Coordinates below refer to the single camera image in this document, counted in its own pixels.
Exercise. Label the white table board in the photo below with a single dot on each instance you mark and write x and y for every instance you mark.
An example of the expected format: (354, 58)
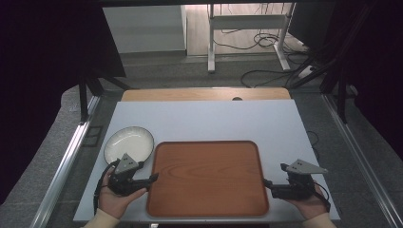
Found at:
(206, 120)

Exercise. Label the person's right hand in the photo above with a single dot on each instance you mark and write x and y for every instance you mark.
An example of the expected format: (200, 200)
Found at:
(312, 205)

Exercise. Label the dark curtain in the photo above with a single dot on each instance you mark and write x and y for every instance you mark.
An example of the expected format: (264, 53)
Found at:
(38, 79)
(380, 63)

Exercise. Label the aluminium rail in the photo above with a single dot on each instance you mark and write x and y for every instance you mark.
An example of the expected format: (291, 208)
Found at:
(361, 158)
(63, 171)

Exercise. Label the black metal stand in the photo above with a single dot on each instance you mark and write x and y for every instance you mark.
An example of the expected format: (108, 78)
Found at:
(83, 101)
(341, 95)

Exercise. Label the white plate with dark rim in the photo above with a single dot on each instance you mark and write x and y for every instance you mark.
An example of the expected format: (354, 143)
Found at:
(126, 142)

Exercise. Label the person's left hand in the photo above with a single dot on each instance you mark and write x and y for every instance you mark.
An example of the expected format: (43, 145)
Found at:
(114, 202)

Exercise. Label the brown wooden tray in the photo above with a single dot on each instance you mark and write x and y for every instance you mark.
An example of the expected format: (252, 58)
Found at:
(206, 180)

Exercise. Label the light wooden table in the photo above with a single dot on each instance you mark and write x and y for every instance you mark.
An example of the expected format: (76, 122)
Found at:
(202, 94)

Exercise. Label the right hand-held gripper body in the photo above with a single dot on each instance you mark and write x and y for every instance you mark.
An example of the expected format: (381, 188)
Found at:
(301, 186)

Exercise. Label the white power strip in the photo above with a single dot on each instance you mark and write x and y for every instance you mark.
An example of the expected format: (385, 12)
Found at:
(306, 71)

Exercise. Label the white metal desk frame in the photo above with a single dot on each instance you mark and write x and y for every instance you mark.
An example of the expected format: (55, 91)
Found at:
(247, 21)

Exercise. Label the white cabinet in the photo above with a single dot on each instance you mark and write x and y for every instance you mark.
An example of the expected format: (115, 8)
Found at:
(145, 28)

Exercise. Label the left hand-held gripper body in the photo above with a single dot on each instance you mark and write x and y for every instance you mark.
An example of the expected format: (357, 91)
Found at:
(126, 164)

